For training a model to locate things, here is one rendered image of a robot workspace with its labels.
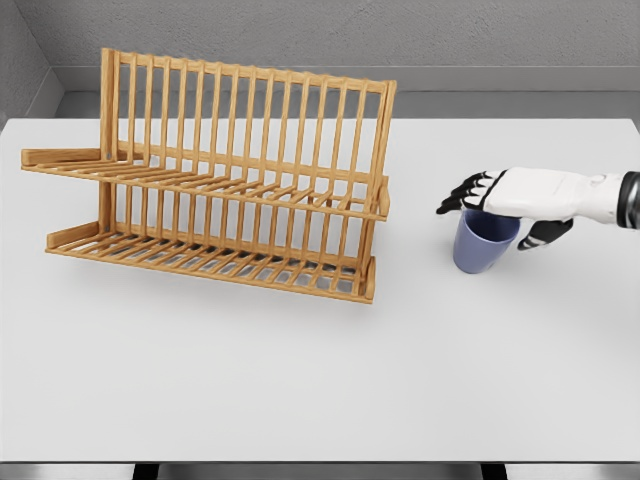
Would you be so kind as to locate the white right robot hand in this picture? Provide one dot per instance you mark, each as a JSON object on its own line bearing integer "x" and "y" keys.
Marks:
{"x": 530, "y": 192}

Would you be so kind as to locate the blue cup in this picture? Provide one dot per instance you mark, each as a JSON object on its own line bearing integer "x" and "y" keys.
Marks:
{"x": 479, "y": 247}

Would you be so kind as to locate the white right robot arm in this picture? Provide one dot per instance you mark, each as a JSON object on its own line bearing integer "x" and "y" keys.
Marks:
{"x": 612, "y": 199}

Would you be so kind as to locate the wooden two-tier dish rack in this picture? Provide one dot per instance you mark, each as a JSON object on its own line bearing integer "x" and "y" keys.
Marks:
{"x": 220, "y": 175}

